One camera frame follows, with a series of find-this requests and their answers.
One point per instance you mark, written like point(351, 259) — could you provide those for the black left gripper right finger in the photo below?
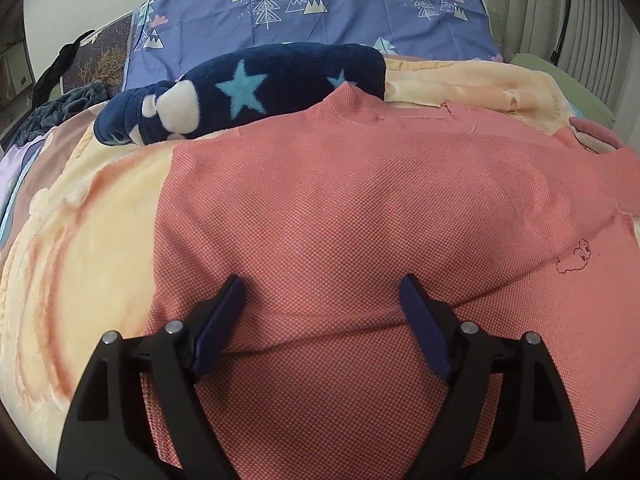
point(506, 414)

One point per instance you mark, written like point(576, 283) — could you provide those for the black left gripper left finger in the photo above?
point(135, 413)

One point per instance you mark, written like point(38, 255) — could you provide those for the pink knit shirt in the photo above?
point(321, 213)

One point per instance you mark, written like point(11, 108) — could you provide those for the folded pink clothes stack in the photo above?
point(596, 137)

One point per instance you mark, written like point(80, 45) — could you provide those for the peach fleece blanket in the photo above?
point(80, 255)

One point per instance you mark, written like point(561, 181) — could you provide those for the lilac printed bed sheet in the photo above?
point(15, 165)

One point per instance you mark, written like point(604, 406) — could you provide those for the teal knitted cloth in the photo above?
point(53, 113)

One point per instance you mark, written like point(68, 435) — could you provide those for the green pillow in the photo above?
point(508, 33)

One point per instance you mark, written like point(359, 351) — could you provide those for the navy star plush blanket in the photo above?
point(237, 88)

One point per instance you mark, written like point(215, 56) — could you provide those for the dark floral pillow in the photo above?
point(101, 56)

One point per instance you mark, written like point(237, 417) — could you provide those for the blue tree print pillow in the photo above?
point(169, 37)

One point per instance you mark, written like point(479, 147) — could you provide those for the black strap bag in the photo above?
point(52, 75)

